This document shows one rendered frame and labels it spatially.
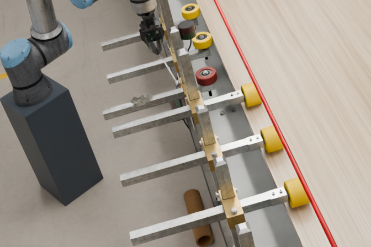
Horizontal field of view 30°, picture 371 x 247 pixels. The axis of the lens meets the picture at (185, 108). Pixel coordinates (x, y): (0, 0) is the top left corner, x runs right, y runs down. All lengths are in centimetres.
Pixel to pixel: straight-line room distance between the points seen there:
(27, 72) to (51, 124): 29
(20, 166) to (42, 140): 65
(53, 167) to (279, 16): 134
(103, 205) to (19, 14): 235
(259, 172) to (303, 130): 35
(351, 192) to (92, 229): 169
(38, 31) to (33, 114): 38
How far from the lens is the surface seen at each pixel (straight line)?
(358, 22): 277
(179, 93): 262
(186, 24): 253
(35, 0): 312
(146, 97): 262
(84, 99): 428
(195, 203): 328
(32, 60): 323
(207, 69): 263
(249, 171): 258
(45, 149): 338
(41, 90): 329
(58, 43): 327
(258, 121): 235
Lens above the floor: 241
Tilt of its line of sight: 37 degrees down
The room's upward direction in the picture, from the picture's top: 15 degrees counter-clockwise
